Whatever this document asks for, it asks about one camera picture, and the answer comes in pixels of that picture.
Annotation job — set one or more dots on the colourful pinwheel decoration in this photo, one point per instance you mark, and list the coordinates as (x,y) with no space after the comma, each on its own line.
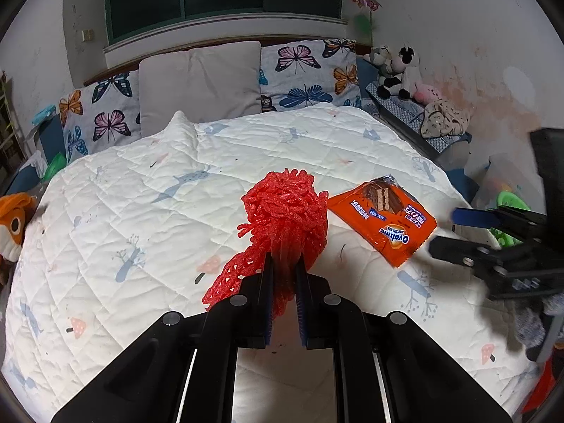
(363,2)

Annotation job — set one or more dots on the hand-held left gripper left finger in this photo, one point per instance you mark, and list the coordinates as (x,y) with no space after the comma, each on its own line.
(266,299)

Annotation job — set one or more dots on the teal packet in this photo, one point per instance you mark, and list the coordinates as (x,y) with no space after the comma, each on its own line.
(44,114)

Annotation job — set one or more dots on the butterfly print pillow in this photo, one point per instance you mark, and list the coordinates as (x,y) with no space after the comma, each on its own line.
(101,114)
(308,75)

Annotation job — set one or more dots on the pink plush toy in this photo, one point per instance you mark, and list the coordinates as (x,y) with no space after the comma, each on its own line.
(426,93)

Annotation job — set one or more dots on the wall socket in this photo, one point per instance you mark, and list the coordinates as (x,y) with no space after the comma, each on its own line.
(87,35)

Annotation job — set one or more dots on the spotted beige cloth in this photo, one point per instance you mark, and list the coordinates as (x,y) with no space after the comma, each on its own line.
(445,119)

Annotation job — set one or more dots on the grey plush toy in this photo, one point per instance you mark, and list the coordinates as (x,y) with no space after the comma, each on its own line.
(379,59)

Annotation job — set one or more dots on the white quilted blanket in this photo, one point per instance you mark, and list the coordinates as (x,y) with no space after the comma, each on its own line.
(132,185)

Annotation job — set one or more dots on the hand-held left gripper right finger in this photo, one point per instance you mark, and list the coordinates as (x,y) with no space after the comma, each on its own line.
(301,304)

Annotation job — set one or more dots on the orange snack wrapper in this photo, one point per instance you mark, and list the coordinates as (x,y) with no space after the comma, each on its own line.
(379,220)

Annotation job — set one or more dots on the red mesh net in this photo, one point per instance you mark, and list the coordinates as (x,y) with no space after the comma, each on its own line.
(282,211)

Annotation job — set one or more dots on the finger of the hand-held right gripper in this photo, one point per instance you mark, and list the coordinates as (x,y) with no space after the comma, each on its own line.
(454,249)
(471,216)

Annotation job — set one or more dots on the red plastic item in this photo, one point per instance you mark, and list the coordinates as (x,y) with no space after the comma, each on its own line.
(539,387)

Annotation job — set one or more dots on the green plastic basket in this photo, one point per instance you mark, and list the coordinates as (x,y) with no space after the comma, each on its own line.
(506,198)

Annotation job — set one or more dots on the orange fox plush toy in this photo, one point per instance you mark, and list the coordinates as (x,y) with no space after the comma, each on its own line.
(15,224)

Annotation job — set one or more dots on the dark window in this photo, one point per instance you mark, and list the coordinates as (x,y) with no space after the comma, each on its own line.
(220,0)

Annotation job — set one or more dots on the cow plush toy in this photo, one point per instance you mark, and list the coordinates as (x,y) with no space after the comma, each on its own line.
(407,72)

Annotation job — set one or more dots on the grey pillow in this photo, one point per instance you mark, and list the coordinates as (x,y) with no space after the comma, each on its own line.
(198,83)

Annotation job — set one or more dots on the wooden headboard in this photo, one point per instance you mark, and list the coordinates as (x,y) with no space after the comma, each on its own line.
(114,70)

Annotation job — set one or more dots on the blue patterned folded blanket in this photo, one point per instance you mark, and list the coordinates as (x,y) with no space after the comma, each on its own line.
(396,108)

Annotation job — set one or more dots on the clear plastic storage box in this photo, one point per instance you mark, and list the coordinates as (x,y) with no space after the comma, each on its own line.
(498,172)

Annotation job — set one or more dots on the blue bed sheet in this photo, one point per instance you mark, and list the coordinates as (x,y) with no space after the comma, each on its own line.
(462,180)

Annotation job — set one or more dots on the dark wooden rack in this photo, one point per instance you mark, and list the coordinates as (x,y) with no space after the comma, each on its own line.
(9,123)

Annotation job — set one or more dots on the green plastic item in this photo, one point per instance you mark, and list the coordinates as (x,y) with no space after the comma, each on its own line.
(55,167)

